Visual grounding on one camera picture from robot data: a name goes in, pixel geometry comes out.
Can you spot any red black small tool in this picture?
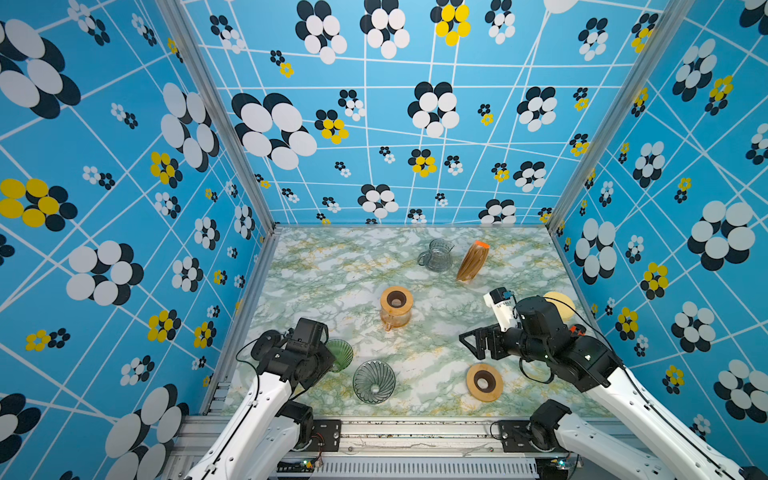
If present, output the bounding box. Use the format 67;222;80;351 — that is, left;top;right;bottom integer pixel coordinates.
570;324;586;336

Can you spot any green glass dripper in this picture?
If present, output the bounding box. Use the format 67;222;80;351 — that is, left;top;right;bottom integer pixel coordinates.
326;339;354;373

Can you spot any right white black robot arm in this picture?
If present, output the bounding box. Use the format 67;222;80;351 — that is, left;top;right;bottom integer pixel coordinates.
459;288;767;479

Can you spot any amber glass carafe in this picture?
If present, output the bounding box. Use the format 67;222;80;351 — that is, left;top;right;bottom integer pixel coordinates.
380;286;414;331

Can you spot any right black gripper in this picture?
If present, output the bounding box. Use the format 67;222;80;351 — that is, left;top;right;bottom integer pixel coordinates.
459;319;550;366

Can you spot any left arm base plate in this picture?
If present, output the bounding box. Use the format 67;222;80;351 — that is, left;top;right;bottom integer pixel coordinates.
293;419;343;453

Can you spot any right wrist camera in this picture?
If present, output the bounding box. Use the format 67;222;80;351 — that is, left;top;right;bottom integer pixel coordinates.
483;287;519;332

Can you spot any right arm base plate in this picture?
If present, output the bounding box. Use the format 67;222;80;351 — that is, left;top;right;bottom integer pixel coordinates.
494;420;537;453

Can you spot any grey glass carafe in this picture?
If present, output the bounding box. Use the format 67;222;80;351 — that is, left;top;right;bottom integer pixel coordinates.
417;239;454;272

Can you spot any aluminium front rail frame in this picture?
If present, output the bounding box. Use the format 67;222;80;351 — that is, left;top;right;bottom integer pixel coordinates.
161;415;685;480

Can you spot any grey glass dripper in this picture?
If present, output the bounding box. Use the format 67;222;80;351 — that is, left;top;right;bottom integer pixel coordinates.
353;360;397;404

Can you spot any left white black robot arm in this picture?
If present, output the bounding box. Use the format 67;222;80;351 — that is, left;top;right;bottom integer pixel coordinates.
186;318;335;479

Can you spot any wooden dripper ring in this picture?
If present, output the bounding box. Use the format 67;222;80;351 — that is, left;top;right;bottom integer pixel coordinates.
380;285;415;314
465;362;505;403

